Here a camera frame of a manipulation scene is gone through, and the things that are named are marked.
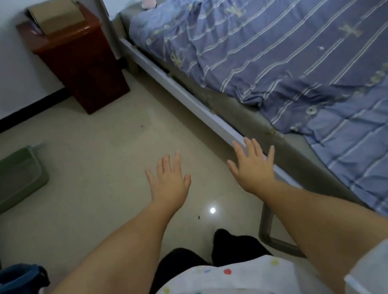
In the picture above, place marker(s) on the person's left hand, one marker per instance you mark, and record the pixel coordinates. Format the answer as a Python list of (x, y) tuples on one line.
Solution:
[(169, 188)]

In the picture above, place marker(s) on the person's right hand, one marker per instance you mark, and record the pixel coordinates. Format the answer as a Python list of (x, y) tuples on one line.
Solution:
[(255, 174)]

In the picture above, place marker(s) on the person's right thumb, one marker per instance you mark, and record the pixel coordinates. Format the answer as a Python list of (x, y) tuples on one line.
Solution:
[(234, 170)]

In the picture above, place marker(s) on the person's left little finger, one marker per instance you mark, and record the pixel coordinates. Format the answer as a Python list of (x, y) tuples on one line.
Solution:
[(151, 178)]

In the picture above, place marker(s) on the person's left thumb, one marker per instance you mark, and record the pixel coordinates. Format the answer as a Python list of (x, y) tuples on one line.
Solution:
[(187, 182)]

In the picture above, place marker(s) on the person's right little finger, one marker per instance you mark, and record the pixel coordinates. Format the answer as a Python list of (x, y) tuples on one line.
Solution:
[(271, 157)]

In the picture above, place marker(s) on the person's right middle finger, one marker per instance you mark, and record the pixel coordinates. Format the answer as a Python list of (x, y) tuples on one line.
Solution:
[(249, 148)]

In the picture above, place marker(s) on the person's right forearm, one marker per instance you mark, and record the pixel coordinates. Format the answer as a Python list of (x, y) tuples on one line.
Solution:
[(320, 228)]

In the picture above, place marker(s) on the person's left forearm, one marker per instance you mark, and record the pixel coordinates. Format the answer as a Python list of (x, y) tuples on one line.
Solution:
[(100, 273)]

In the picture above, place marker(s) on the black trousers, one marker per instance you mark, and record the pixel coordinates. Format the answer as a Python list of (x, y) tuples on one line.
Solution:
[(229, 248)]

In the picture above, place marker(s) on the blue striped bed sheet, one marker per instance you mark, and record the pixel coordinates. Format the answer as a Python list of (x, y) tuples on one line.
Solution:
[(374, 148)]

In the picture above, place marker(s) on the blue striped duvet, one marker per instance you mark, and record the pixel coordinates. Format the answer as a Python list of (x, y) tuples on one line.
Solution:
[(271, 33)]

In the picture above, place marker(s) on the white dotted shirt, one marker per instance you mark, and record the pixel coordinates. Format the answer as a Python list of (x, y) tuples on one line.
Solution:
[(235, 290)]

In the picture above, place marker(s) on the reddish brown trash bin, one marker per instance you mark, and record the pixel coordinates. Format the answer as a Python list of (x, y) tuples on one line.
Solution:
[(81, 63)]

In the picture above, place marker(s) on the green plastic basin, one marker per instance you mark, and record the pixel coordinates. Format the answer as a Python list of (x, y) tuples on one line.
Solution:
[(8, 182)]

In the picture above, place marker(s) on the pink plush toy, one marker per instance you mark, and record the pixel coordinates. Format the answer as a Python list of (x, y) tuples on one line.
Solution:
[(149, 1)]

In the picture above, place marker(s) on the brown cardboard box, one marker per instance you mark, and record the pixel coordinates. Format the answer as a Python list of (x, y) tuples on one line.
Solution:
[(55, 15)]

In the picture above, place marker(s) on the white metal bed frame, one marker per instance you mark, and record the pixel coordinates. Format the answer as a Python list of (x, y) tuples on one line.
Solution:
[(174, 85)]

